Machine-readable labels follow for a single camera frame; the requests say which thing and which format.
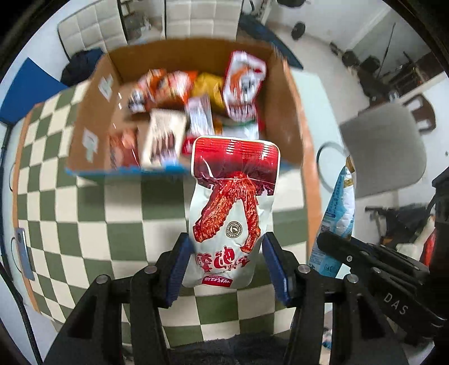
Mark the light blue snack bag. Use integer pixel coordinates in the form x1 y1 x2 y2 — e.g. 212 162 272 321
309 163 355 278

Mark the red white chicken wing packet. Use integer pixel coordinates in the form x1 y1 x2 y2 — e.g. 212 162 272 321
183 136 280 289

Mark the red white chicken foot packet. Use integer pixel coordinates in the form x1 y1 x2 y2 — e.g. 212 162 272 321
222 51 266 123

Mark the checkered green white mat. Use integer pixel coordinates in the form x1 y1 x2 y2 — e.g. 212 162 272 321
14 86 294 347

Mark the brown biscuit packet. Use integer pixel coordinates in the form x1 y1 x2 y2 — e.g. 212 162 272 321
110 129 140 170

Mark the grey chair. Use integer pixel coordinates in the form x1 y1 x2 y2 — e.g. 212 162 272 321
340 103 427 199

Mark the Franzzi wafer packet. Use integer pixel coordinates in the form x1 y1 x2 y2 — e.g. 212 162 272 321
139 109 187 170

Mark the white green radish packet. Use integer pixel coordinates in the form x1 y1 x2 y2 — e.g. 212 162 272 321
221 118 259 140

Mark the white red text packet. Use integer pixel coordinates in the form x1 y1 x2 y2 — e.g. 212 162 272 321
182 95 215 156

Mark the cardboard box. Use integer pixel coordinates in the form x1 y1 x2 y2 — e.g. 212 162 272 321
65 38 304 177

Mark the orange panda noodle packet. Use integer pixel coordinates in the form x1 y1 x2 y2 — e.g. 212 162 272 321
128 69 167 114

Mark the orange panda snack packet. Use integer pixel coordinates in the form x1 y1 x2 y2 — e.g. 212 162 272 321
155 71 198 108

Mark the yellow snack packet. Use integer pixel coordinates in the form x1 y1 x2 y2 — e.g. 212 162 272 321
190 72 225 114

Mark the dark blue cloth bundle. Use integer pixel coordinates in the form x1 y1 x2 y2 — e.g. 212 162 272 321
60 48 104 87

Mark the blue foam pad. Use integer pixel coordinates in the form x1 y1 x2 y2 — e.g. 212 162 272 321
1 58 68 125

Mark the black blue weight bench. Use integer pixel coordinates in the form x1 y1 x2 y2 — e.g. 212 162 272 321
238 12 304 70

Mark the white quilted chair left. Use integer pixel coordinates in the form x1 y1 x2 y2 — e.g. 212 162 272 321
57 0 128 59

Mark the white quilted chair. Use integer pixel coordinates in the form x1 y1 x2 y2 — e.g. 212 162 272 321
163 0 243 40
57 0 128 59

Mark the white quilted chair centre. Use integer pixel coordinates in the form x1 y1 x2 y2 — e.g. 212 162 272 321
163 0 243 40

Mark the black cable loop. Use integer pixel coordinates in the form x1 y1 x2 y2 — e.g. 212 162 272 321
316 141 352 194

